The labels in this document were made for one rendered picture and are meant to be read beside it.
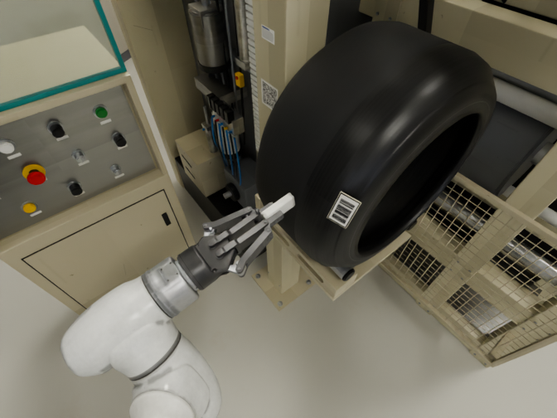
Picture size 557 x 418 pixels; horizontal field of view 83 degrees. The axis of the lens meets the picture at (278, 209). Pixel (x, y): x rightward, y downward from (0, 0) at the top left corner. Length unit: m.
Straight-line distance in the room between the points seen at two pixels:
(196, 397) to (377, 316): 1.41
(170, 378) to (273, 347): 1.21
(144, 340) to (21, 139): 0.68
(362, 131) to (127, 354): 0.50
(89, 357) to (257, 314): 1.32
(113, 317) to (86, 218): 0.69
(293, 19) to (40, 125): 0.70
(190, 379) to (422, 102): 0.58
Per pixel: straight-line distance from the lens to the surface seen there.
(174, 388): 0.58
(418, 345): 1.90
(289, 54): 0.81
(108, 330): 0.55
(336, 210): 0.56
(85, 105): 1.04
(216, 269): 0.55
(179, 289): 0.54
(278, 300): 1.82
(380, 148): 0.54
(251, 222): 0.59
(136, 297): 0.55
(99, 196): 1.21
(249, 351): 1.76
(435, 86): 0.59
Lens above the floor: 1.70
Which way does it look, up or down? 52 degrees down
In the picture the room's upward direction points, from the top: straight up
